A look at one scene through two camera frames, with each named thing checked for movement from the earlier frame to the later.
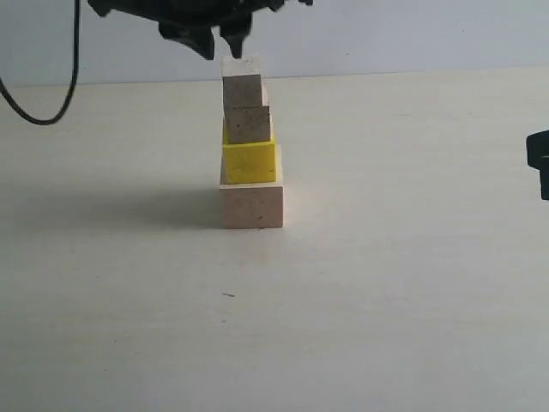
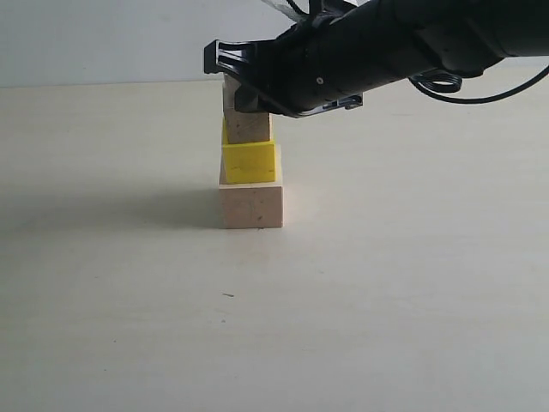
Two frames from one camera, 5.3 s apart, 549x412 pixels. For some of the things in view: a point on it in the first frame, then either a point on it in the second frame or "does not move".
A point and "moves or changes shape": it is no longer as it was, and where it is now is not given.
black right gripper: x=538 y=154 to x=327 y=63
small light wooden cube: x=247 y=65 moves or changes shape
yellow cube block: x=248 y=162 does not move
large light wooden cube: x=253 y=204 does not move
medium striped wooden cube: x=247 y=119 does not move
